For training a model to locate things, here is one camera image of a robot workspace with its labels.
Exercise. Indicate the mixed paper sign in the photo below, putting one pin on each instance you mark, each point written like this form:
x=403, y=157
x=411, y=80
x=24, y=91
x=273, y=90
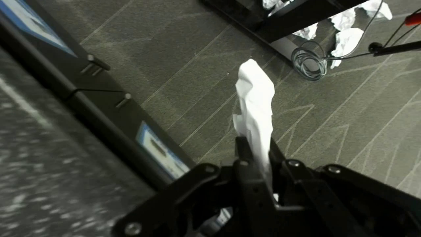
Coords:
x=165, y=158
x=27, y=20

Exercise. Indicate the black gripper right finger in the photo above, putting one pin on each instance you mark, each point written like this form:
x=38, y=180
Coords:
x=277, y=157

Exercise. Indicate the right mixed paper sign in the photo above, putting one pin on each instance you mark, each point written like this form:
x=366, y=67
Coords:
x=27, y=20

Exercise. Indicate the left mixed paper sign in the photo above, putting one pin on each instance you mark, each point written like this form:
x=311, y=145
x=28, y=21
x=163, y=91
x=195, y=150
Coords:
x=165, y=158

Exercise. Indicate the black cabinet with drawers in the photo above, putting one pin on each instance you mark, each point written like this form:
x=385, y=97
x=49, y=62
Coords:
x=86, y=87

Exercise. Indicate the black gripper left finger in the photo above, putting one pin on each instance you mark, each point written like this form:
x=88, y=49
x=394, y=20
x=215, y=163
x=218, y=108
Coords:
x=244, y=155

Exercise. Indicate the white paper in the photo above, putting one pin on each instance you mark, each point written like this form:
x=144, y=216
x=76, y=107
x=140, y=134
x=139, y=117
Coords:
x=255, y=121

